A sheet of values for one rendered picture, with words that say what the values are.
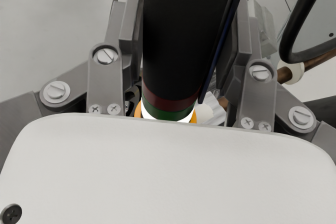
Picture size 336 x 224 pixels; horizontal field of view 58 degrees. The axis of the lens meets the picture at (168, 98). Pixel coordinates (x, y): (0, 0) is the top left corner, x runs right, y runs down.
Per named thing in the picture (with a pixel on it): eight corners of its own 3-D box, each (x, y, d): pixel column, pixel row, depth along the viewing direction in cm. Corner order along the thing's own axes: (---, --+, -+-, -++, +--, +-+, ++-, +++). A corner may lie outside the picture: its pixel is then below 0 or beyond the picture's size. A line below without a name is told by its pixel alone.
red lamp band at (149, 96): (179, 55, 19) (182, 42, 18) (210, 96, 17) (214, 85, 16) (131, 76, 18) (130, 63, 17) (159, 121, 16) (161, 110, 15)
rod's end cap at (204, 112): (200, 109, 27) (204, 97, 25) (213, 127, 26) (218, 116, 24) (181, 119, 26) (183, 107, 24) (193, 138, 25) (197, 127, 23)
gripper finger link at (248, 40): (215, 149, 13) (215, 31, 16) (290, 157, 13) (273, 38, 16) (236, 115, 10) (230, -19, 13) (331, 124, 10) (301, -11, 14)
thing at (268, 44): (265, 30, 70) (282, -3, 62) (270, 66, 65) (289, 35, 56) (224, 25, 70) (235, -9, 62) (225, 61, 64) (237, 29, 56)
